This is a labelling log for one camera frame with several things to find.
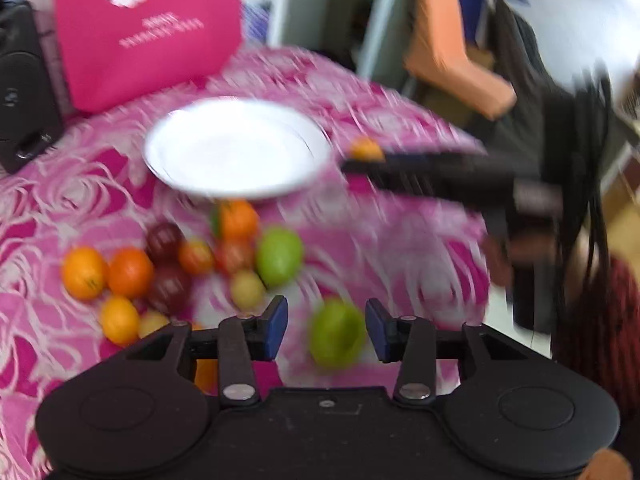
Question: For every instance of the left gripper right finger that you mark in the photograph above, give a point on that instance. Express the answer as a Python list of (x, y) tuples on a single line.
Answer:
[(418, 345)]

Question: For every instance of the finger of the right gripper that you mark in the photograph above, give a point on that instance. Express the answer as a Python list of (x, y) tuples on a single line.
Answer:
[(430, 164)]

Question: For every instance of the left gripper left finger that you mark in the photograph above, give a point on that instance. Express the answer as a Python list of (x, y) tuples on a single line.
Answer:
[(235, 344)]

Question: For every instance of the small orange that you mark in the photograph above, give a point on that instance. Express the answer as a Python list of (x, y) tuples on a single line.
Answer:
[(367, 150)]

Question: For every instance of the yellow green small fruit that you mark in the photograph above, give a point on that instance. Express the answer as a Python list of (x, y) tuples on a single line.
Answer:
[(247, 291)]

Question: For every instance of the dark red plum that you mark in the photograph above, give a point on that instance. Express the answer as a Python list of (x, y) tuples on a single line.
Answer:
[(163, 241), (170, 290)]

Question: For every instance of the small red orange fruit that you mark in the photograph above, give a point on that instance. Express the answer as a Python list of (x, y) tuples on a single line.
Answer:
[(196, 257)]

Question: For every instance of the large green fruit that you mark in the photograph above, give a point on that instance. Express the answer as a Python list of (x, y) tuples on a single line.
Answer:
[(279, 255)]

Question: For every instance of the orange with green leaf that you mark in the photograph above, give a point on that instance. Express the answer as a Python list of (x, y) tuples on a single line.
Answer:
[(234, 221)]

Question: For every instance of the right hand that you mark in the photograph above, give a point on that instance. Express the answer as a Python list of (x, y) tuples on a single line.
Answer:
[(503, 256)]

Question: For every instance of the left hand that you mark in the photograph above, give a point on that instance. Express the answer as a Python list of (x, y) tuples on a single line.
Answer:
[(607, 464)]

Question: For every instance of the dark clothing on chair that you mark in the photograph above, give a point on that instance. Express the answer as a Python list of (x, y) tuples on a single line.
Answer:
[(557, 140)]

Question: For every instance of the pink rose tablecloth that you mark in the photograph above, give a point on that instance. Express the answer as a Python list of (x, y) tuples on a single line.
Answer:
[(93, 189)]

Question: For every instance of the orange covered chair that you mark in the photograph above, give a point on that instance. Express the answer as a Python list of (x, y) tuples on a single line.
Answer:
[(437, 55)]

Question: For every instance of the white round plate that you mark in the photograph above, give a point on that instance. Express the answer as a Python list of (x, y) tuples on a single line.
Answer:
[(237, 148)]

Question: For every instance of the black speaker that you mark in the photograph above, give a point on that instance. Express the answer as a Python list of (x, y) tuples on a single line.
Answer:
[(30, 119)]

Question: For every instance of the pink tote bag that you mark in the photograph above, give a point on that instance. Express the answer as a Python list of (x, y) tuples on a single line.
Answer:
[(114, 51)]

